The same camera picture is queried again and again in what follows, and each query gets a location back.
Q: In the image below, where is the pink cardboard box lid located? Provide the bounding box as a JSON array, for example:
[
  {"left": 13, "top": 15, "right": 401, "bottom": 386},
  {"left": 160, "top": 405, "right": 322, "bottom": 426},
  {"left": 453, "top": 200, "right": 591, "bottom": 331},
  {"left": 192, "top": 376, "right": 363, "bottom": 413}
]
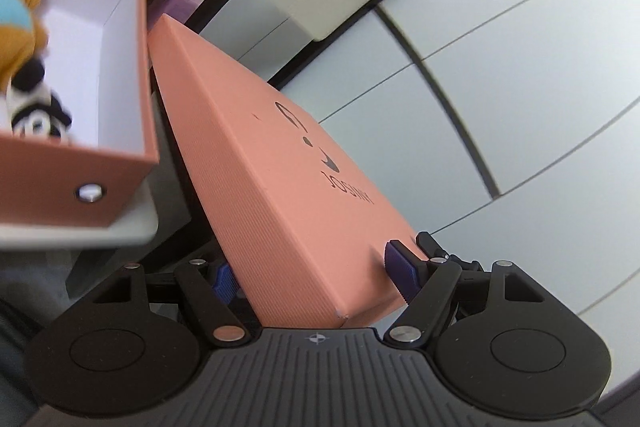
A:
[{"left": 147, "top": 13, "right": 432, "bottom": 333}]

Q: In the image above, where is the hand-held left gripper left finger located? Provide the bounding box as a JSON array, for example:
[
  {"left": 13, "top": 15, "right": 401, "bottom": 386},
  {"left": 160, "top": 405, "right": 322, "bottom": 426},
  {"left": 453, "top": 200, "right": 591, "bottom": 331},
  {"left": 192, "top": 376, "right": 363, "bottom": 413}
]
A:
[{"left": 92, "top": 258, "right": 252, "bottom": 349}]

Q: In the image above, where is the panda plush toy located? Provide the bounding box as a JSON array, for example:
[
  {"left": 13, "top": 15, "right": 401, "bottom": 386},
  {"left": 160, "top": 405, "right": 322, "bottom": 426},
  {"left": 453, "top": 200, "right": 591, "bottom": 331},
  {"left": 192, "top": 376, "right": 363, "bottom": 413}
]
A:
[{"left": 0, "top": 59, "right": 76, "bottom": 142}]

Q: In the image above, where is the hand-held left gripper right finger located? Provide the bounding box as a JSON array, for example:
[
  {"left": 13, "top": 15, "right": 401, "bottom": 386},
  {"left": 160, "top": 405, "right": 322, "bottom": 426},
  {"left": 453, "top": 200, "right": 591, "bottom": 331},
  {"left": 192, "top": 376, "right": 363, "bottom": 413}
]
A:
[{"left": 384, "top": 240, "right": 547, "bottom": 349}]

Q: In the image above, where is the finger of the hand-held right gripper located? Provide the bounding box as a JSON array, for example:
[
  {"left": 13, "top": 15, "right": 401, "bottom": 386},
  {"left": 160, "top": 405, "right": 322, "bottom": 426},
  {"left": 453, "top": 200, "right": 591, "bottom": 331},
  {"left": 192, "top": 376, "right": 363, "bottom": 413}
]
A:
[{"left": 417, "top": 231, "right": 483, "bottom": 275}]

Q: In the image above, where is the pink cardboard box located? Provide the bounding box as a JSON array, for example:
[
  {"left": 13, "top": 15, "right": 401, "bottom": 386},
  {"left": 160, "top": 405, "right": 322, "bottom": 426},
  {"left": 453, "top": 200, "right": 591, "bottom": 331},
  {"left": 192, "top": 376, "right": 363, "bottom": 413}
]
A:
[{"left": 0, "top": 0, "right": 162, "bottom": 229}]

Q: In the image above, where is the orange plush toy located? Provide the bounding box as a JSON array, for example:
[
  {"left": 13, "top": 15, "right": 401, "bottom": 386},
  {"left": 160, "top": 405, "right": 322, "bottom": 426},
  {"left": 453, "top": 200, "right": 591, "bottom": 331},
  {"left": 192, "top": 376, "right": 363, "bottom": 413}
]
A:
[{"left": 0, "top": 0, "right": 51, "bottom": 92}]

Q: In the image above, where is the pink tissue box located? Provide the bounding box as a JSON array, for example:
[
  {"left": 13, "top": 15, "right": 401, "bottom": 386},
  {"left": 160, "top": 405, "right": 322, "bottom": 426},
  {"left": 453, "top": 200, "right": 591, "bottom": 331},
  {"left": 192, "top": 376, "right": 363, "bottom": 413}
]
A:
[{"left": 154, "top": 0, "right": 201, "bottom": 25}]

